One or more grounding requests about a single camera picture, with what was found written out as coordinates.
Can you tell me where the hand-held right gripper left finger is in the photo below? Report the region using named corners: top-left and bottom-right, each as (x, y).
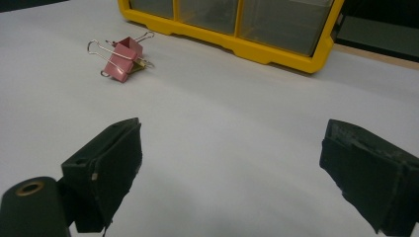
top-left (60, 117), bottom-right (143, 233)

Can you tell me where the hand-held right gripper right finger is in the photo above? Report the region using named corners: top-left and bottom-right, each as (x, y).
top-left (318, 118), bottom-right (419, 237)

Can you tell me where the large pink binder clip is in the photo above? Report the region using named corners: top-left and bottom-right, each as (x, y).
top-left (87, 39), bottom-right (139, 84)

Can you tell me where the gold binder clip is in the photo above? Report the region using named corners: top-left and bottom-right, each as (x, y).
top-left (129, 57), bottom-right (155, 75)

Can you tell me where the small pink binder clip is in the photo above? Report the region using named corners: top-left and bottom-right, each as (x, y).
top-left (105, 31), bottom-right (156, 59)

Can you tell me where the yellow storage cabinet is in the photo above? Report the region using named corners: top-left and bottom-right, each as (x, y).
top-left (117, 0), bottom-right (346, 74)

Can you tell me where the grid of clear cabinet drawers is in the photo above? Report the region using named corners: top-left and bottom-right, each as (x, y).
top-left (129, 0), bottom-right (335, 57)

